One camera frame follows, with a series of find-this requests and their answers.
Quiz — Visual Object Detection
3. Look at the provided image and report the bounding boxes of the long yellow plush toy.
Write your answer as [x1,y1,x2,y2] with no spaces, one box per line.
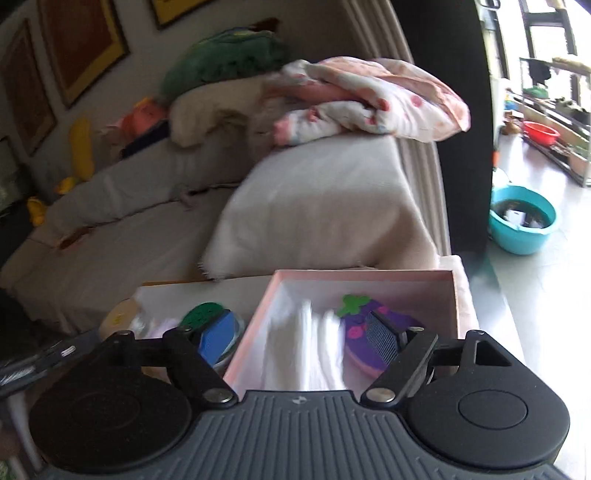
[68,117,95,181]

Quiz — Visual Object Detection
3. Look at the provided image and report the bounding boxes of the beige pillow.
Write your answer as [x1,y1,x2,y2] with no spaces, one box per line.
[168,76,278,148]

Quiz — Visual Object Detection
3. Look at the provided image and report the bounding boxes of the orange plush toy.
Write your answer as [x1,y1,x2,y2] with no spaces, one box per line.
[108,98,169,141]

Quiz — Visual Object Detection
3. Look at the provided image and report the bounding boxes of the white cushion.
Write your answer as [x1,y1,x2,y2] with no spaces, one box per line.
[198,134,439,282]

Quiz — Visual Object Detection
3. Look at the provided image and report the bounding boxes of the teal plastic basin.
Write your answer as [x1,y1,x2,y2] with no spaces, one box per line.
[489,185,558,256]

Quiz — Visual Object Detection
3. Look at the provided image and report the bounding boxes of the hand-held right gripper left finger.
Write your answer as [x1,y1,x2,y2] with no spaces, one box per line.
[104,313,242,409]

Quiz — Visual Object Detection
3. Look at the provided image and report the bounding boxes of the pink cardboard box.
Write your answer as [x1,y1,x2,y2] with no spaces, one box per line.
[224,269,462,393]

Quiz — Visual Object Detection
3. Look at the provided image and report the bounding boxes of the dark blue book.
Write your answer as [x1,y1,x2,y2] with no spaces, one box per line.
[121,119,171,160]

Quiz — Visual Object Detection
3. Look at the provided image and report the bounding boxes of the red plastic basin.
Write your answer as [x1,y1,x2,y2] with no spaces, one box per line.
[523,121,561,145]

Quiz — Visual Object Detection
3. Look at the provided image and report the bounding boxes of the green plush toy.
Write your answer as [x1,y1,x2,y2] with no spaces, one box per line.
[159,25,291,100]

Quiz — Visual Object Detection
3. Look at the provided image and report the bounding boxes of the black pillar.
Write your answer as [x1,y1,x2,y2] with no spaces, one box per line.
[392,0,495,254]

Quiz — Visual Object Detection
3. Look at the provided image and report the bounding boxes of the dark framed picture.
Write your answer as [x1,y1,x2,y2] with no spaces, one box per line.
[0,18,58,158]

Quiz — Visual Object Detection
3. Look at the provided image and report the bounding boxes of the white cotton cloths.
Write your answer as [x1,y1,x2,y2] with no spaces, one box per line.
[263,300,347,393]

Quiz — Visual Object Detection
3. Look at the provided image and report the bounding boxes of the white cardboard box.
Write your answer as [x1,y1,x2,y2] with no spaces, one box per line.
[134,276,274,342]

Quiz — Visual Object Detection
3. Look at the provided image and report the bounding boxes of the small brown patterned cloth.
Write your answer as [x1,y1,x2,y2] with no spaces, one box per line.
[60,228,90,250]

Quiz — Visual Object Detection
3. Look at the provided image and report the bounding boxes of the pink floral blanket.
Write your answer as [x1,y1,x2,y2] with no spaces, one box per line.
[263,56,472,147]

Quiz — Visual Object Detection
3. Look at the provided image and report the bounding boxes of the beige sofa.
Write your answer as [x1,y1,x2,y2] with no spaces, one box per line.
[0,0,478,337]

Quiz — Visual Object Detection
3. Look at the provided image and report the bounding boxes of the purple felt eggplant toy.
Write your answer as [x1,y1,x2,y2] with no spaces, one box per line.
[336,294,423,372]

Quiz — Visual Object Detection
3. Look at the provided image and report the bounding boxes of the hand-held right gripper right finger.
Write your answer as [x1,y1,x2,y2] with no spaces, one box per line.
[360,310,513,409]

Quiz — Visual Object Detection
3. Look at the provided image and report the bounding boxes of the large yellow framed picture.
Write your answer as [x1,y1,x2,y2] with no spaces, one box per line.
[37,0,131,109]

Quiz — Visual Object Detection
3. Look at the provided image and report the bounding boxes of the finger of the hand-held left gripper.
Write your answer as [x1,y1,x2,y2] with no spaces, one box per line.
[0,339,84,400]

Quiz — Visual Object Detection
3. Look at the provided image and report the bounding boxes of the small yellow framed picture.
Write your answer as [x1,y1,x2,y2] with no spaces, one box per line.
[150,0,218,31]

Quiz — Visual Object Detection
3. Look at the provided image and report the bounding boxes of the metal storage rack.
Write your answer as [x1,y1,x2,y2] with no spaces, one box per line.
[517,55,591,188]

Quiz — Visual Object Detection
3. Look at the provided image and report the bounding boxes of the green round felt piece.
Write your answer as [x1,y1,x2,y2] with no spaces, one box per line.
[181,302,227,330]

